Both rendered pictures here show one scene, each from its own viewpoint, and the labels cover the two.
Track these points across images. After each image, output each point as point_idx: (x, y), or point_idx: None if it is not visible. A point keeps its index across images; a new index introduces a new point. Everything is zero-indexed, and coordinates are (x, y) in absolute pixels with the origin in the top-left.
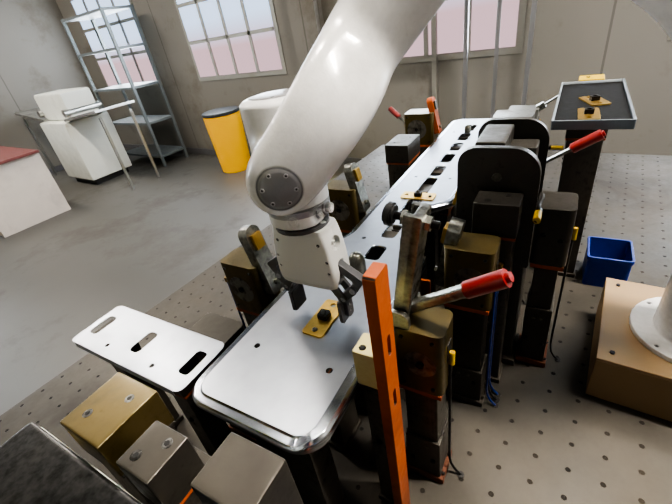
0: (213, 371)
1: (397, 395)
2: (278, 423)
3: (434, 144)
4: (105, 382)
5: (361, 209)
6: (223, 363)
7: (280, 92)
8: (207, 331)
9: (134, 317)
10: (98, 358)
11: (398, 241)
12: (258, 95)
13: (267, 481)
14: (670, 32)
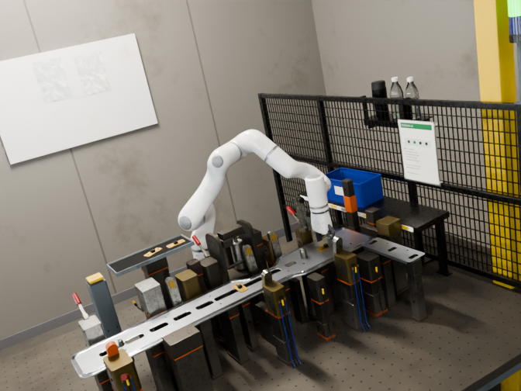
0: (366, 240)
1: None
2: (350, 230)
3: (162, 336)
4: (470, 344)
5: None
6: (362, 240)
7: (312, 175)
8: (369, 255)
9: (399, 257)
10: (486, 360)
11: (277, 266)
12: (317, 175)
13: (343, 179)
14: (223, 183)
